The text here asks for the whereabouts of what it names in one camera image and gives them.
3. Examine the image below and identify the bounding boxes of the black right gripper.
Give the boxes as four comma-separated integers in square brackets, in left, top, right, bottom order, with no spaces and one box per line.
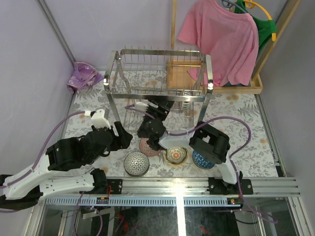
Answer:
[138,97,177,136]

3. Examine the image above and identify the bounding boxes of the black white patterned bowl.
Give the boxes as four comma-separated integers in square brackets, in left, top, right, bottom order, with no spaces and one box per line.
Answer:
[124,151,150,177]

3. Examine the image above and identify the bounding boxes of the striped white bowl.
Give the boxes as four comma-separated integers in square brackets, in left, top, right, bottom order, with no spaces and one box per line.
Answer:
[180,90,191,110]

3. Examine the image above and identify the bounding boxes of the steel two-tier dish rack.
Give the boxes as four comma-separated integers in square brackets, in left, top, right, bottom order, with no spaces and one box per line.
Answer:
[103,49,214,121]

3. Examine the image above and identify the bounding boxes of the blue triangle patterned bowl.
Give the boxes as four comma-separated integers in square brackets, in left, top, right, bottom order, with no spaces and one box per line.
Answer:
[192,150,215,170]

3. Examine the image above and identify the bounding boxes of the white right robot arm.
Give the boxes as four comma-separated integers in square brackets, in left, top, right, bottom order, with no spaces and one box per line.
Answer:
[133,101,242,194]

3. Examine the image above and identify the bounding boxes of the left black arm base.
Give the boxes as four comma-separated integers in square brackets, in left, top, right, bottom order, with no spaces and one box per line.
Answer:
[79,179,123,195]

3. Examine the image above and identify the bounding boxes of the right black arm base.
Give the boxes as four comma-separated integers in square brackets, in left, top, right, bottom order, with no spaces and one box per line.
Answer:
[207,177,253,195]

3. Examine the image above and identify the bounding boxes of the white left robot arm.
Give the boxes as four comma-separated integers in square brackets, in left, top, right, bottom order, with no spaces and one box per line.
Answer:
[0,121,133,213]

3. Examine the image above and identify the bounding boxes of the red patterned bowl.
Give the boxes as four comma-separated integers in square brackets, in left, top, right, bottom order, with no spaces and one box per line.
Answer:
[139,138,161,157]

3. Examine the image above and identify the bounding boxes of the yellow rimmed floral bowl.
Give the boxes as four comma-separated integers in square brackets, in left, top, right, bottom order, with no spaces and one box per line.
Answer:
[163,147,188,167]

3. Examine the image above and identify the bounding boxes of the wooden clothes stand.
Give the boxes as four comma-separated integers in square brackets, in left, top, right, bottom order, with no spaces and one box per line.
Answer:
[167,0,301,94]

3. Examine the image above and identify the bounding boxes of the purple crumpled cloth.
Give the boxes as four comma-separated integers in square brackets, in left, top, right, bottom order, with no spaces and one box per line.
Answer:
[67,61,104,93]

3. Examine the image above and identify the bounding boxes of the pink t-shirt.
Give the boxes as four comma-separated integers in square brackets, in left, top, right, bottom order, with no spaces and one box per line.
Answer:
[177,0,259,87]

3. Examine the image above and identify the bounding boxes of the blue grey clothes hanger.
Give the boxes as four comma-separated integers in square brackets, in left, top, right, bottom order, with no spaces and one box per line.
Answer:
[220,0,237,12]

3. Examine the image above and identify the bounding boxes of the green t-shirt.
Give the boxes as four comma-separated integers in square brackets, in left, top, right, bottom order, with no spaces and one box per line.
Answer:
[234,0,277,55]

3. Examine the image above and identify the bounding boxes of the yellow clothes hanger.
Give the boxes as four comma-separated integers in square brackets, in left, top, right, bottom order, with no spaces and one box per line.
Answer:
[242,0,277,42]

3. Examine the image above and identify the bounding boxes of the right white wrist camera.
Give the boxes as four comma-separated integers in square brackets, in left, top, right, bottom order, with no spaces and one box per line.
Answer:
[133,102,150,112]

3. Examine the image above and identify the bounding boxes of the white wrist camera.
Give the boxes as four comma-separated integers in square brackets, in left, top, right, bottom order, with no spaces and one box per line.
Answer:
[84,108,111,129]
[133,102,150,112]

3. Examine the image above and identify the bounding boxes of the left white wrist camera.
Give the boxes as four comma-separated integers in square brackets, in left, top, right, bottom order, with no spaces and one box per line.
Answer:
[84,108,111,129]

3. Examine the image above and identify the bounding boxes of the aluminium rail frame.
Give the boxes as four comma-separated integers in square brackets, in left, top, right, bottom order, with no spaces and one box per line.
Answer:
[24,93,315,236]

